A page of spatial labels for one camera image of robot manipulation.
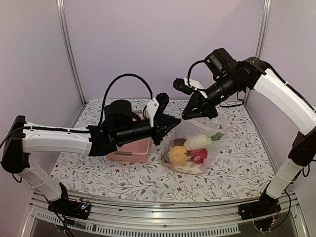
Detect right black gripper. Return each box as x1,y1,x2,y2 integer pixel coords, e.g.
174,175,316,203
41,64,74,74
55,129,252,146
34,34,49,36
183,72,243,118

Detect dark maroon toy beet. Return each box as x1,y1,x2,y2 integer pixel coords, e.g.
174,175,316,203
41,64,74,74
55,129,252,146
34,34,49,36
170,138,187,147

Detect clear zip top bag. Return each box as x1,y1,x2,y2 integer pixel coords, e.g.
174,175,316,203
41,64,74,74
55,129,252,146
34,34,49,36
160,115,232,175

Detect white toy cabbage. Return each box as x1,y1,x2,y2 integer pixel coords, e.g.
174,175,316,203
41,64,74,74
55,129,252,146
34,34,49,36
183,132,225,151

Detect yellow toy pear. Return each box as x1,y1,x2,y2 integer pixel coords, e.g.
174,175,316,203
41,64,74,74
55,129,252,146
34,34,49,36
168,146,187,165

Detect red knitted toy fruit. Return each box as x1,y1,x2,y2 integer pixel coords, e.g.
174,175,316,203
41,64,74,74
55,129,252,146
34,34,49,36
189,148,208,164

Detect pink perforated plastic basket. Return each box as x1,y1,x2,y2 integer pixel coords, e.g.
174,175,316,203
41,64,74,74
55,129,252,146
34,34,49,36
106,138,152,163

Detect white toy radish with leaves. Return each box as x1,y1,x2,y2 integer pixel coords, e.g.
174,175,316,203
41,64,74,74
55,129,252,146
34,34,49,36
160,150,206,175

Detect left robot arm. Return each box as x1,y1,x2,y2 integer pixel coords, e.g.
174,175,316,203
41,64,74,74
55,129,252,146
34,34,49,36
0,98,181,214

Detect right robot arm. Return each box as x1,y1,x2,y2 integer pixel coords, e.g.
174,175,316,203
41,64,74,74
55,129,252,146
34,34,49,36
173,48,316,215

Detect floral patterned table mat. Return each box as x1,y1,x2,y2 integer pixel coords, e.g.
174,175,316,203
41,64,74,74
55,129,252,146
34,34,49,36
50,102,275,202

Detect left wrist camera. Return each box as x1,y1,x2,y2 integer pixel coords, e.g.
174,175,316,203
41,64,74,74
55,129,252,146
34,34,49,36
142,92,169,128

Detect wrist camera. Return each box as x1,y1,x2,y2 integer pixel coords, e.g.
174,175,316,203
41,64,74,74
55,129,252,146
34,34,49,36
142,92,169,128
173,78,207,98

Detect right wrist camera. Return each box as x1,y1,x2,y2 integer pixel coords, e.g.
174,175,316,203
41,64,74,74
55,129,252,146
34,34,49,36
173,78,207,98

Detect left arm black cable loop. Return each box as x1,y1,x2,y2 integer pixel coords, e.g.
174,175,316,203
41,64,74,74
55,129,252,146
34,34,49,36
98,73,154,126

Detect front aluminium rail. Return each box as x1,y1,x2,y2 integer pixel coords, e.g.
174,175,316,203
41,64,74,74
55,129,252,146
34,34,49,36
18,190,311,237

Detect right aluminium frame post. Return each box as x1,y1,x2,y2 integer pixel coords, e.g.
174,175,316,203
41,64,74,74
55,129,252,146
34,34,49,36
243,0,272,106

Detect aluminium frame post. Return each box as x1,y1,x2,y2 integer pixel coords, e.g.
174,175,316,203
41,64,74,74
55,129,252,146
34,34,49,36
56,0,86,106
243,0,272,106

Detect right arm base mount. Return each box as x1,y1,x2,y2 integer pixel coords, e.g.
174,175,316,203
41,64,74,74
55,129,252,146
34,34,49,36
238,193,281,232

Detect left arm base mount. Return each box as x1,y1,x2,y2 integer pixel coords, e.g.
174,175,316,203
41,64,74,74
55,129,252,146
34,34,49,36
48,183,91,220

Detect left aluminium frame post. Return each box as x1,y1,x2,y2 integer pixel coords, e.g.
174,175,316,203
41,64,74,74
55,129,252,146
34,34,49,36
56,0,86,106

